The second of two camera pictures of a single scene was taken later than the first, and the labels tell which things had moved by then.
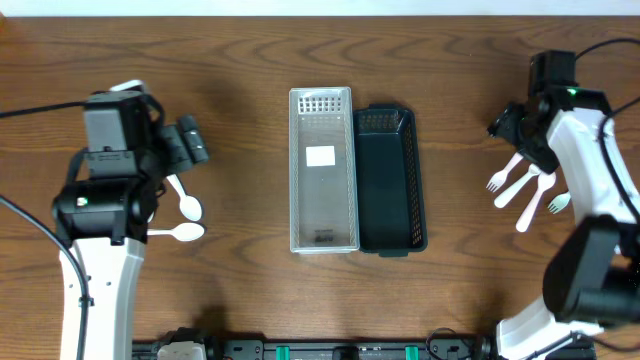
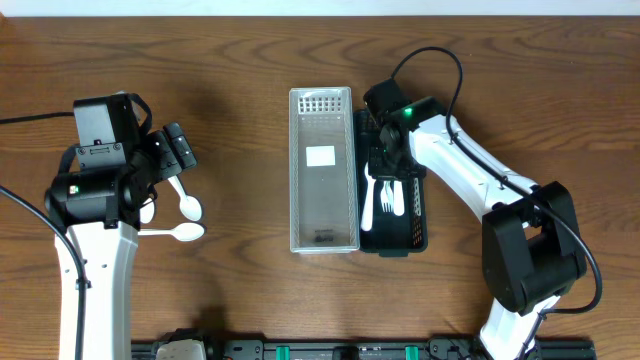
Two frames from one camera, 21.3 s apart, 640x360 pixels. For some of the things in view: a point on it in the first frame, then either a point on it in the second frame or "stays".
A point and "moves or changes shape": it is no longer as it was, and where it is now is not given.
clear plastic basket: (323, 180) stays
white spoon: (545, 182) moves or changes shape
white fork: (499, 178) moves or changes shape
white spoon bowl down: (189, 205) stays
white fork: (503, 198) moves or changes shape
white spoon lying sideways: (187, 232) stays
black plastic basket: (392, 214) stays
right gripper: (504, 125) to (376, 170)
